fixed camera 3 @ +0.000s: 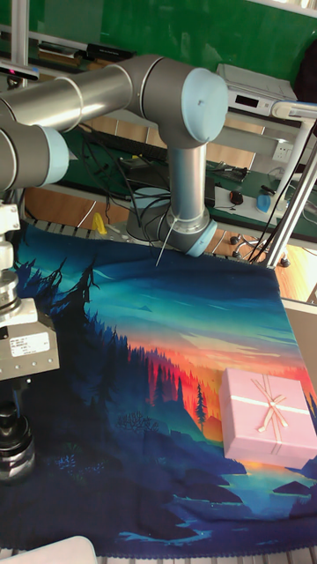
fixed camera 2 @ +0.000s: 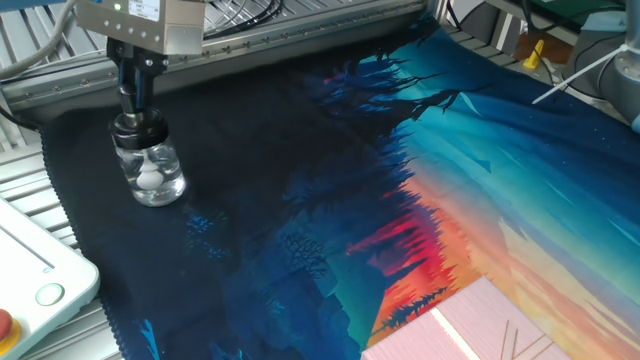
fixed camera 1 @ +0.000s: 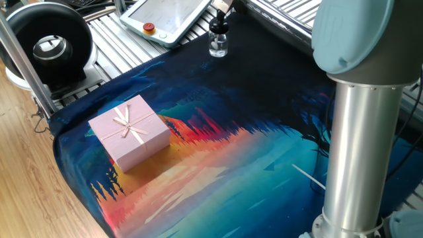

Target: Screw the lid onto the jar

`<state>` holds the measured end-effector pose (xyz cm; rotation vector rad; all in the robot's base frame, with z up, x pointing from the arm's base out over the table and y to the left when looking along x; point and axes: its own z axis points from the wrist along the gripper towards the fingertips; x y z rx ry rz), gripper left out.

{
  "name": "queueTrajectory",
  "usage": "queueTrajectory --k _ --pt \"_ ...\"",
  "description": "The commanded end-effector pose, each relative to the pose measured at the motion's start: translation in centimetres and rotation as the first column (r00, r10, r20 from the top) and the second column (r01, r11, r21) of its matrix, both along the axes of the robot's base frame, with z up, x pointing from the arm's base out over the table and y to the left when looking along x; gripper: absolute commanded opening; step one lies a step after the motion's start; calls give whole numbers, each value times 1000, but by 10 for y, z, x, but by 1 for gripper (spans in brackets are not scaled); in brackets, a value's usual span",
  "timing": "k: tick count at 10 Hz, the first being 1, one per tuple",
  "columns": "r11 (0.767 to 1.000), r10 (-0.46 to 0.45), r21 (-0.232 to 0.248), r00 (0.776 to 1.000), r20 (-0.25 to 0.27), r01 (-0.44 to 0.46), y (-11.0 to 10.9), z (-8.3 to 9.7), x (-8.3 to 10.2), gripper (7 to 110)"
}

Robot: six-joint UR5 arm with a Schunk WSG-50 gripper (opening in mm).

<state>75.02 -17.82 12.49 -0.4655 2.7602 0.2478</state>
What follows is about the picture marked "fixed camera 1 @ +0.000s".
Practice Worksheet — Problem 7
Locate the silver grey gripper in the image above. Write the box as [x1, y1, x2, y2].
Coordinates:
[212, 0, 236, 19]

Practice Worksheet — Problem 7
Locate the black knobbed jar lid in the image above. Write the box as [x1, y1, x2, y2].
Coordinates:
[209, 15, 229, 35]

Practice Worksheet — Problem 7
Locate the clear glass jar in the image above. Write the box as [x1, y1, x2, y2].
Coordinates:
[208, 31, 229, 58]

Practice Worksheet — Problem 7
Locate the white teach pendant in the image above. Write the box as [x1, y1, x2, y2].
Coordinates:
[119, 0, 213, 49]

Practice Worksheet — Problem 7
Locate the colourful landscape printed mat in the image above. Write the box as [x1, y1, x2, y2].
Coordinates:
[48, 9, 423, 238]

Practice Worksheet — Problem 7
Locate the pink gift box with ribbon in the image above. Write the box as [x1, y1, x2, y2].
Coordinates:
[88, 94, 171, 173]

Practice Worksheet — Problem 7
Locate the white zip tie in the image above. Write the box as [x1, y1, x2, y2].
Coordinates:
[291, 164, 327, 191]

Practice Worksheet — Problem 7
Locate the black round blower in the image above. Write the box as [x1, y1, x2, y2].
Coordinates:
[0, 1, 104, 93]

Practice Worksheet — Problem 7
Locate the aluminium table edge rail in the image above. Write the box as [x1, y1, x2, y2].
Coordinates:
[243, 0, 423, 123]

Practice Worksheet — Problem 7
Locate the aluminium frame post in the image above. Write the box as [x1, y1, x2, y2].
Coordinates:
[0, 11, 59, 119]

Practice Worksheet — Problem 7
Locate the long black cable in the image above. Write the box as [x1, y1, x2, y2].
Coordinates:
[385, 65, 423, 182]

